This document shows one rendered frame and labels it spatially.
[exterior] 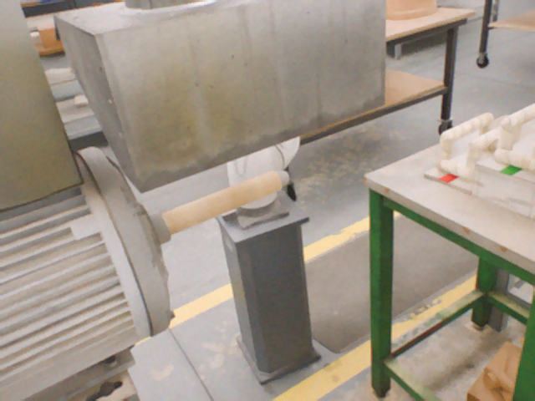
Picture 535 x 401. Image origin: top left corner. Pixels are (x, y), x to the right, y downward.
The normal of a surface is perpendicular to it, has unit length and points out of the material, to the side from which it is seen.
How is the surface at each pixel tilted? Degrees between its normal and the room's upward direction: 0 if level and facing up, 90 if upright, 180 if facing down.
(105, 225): 48
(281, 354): 90
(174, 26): 90
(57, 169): 90
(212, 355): 0
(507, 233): 0
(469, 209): 0
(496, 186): 90
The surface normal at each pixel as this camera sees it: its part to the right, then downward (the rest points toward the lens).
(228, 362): -0.11, -0.86
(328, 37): 0.52, 0.38
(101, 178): 0.12, -0.61
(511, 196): -0.82, 0.37
